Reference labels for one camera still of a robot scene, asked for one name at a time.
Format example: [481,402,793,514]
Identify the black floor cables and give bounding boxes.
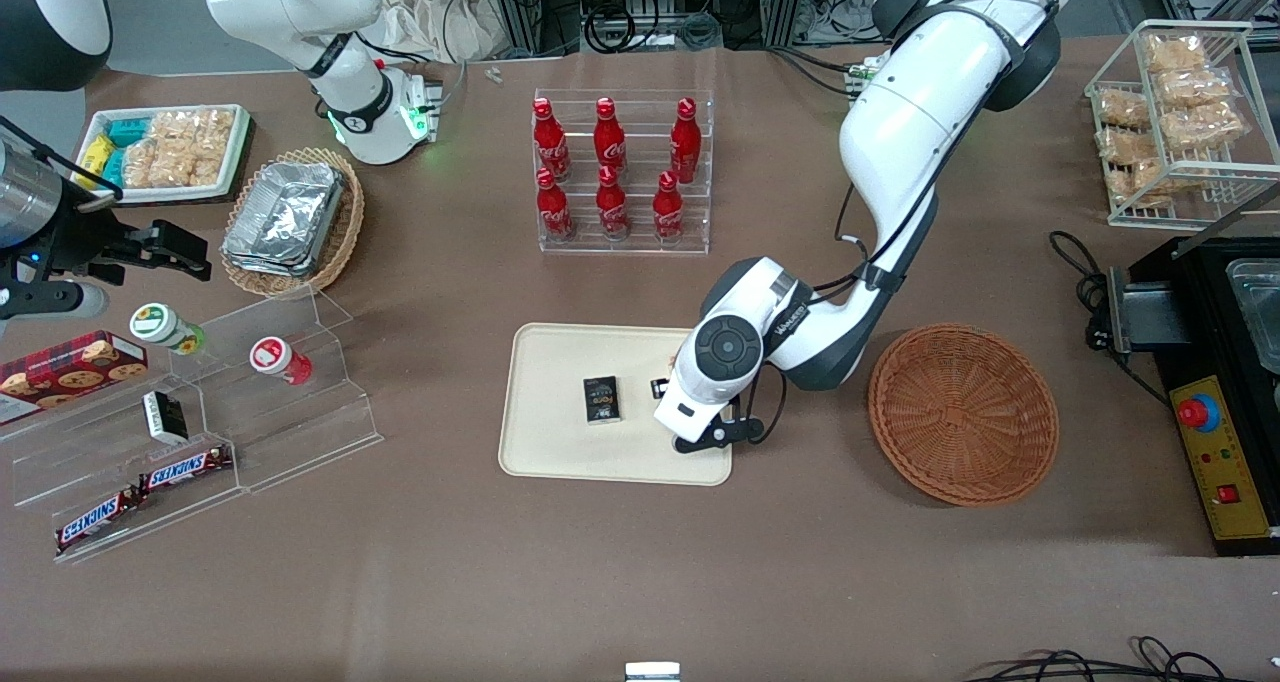
[964,636,1259,682]

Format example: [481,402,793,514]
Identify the aluminium profile frame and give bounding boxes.
[758,0,813,49]
[478,0,583,59]

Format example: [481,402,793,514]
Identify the green capped drink bottle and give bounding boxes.
[129,301,209,357]

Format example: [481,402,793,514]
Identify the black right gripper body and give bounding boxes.
[18,187,138,286]

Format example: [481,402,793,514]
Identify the black appliance power cable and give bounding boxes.
[1047,229,1169,405]

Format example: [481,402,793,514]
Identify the clear acrylic stepped stand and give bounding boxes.
[0,286,385,565]

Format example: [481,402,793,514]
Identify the clear plastic container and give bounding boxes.
[1226,256,1280,351]

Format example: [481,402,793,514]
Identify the red white yoghurt bottle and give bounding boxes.
[248,335,315,387]

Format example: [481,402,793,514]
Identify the black coiled cable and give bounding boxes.
[584,5,638,56]

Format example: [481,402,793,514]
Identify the small black white box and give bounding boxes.
[141,389,190,447]

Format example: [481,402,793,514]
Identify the round brown wicker basket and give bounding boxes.
[867,322,1061,509]

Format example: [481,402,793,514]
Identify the beige plastic tray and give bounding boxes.
[497,322,735,488]

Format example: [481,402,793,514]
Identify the red plaid cookie box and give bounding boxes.
[0,329,150,426]

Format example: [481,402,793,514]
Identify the Snickers chocolate bar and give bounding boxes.
[54,488,142,554]
[136,444,235,494]

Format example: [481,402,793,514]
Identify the white wire basket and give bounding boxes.
[1084,19,1280,229]

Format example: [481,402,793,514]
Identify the black left wrist camera bracket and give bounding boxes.
[672,416,767,456]

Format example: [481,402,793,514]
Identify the yellow snack pack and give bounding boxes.
[75,133,117,189]

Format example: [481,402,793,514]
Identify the black left base cables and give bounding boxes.
[768,45,873,100]

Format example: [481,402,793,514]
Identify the oval tan wicker basket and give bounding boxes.
[219,146,367,299]

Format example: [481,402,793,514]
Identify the white rectangular snack tray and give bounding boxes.
[74,103,253,206]

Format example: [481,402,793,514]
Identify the black appliance with yellow panel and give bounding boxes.
[1104,234,1280,559]

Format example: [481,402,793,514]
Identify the clear rice cracker bag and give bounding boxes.
[150,144,198,189]
[195,107,237,163]
[149,109,202,149]
[121,140,162,189]

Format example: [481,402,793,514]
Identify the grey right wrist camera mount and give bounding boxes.
[0,280,109,325]

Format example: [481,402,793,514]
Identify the black base cables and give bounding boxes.
[354,30,469,115]
[768,45,873,100]

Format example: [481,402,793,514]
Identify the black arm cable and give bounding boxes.
[740,177,907,449]

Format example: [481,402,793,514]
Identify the red cola bottle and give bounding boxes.
[595,165,633,241]
[669,97,704,186]
[652,170,687,245]
[532,97,574,184]
[593,96,630,179]
[535,167,577,242]

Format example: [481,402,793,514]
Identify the clear fried snack bag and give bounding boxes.
[1097,127,1162,169]
[1143,33,1210,74]
[1094,89,1152,132]
[1109,157,1193,210]
[1155,67,1234,109]
[1160,102,1248,152]

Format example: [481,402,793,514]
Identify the beige cloth bag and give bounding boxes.
[374,0,503,64]

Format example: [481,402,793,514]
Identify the clear acrylic bottle rack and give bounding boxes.
[532,87,717,257]

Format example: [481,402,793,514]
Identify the black right base cables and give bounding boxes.
[354,30,469,115]

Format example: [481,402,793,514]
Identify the aluminium foil container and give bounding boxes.
[222,159,347,269]
[224,247,316,280]

